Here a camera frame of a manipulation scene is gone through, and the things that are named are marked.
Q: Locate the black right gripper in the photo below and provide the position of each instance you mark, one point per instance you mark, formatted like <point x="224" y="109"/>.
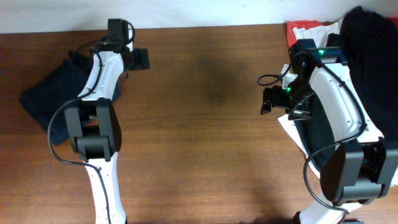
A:
<point x="272" y="96"/>

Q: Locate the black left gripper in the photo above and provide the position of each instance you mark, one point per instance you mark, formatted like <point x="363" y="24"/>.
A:
<point x="138" y="59"/>

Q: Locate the navy blue shorts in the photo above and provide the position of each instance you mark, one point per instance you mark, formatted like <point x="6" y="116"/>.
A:
<point x="59" y="86"/>

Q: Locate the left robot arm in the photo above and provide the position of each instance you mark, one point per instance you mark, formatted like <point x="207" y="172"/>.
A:
<point x="93" y="125"/>

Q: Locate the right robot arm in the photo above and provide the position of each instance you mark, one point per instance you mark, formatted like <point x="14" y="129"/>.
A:
<point x="362" y="162"/>

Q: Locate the white garment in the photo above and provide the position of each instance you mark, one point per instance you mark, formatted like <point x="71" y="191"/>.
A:
<point x="374" y="76"/>

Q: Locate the red orange garment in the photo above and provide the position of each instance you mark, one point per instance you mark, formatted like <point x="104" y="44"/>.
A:
<point x="351" y="33"/>

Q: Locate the black garment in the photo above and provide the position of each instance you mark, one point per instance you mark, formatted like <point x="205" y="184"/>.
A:
<point x="316" y="133"/>

